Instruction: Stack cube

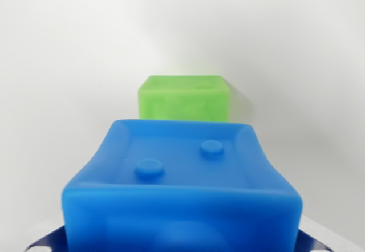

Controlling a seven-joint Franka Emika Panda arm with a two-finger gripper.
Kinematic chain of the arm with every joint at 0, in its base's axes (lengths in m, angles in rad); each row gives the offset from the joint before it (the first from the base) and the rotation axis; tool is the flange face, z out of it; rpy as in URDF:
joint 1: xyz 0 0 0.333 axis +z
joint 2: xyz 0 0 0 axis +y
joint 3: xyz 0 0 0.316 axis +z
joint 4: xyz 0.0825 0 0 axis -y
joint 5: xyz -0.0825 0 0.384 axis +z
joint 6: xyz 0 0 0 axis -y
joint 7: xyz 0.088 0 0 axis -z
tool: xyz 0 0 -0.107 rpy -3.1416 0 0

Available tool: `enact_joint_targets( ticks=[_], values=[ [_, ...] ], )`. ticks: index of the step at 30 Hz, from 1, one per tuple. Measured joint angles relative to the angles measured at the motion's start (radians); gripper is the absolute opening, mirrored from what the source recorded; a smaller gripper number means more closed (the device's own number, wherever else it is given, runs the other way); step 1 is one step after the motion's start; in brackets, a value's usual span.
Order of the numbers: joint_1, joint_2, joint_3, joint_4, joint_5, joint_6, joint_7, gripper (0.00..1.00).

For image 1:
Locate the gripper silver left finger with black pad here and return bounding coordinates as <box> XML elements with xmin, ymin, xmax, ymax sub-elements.
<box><xmin>23</xmin><ymin>225</ymin><xmax>66</xmax><ymax>252</ymax></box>

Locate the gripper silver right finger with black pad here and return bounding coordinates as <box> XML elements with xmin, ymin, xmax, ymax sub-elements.
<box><xmin>296</xmin><ymin>228</ymin><xmax>338</xmax><ymax>252</ymax></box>

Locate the blue cube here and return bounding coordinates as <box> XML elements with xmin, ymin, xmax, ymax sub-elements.
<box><xmin>61</xmin><ymin>119</ymin><xmax>303</xmax><ymax>252</ymax></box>

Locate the green cube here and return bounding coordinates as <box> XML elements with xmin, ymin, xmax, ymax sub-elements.
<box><xmin>137</xmin><ymin>75</ymin><xmax>230</xmax><ymax>124</ymax></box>

